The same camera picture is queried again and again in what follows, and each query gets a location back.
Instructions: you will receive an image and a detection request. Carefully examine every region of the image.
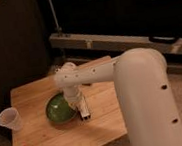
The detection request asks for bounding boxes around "translucent plastic cup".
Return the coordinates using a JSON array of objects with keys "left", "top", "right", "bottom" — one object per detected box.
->
[{"left": 0, "top": 107, "right": 23, "bottom": 131}]

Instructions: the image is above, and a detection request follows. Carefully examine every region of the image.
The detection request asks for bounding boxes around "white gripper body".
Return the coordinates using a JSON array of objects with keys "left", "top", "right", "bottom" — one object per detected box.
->
[{"left": 63, "top": 85, "right": 82, "bottom": 108}]

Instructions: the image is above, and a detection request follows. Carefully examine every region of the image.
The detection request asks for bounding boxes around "long grey case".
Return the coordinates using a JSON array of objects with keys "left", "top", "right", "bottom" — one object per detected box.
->
[{"left": 49, "top": 33, "right": 182, "bottom": 55}]

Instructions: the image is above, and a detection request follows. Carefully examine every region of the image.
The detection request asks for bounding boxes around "green ceramic bowl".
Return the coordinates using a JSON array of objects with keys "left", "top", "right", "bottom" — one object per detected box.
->
[{"left": 45, "top": 93, "right": 77, "bottom": 124}]

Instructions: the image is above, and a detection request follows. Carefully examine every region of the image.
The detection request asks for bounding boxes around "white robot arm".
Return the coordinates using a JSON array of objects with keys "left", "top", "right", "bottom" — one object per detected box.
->
[{"left": 54, "top": 48, "right": 182, "bottom": 146}]

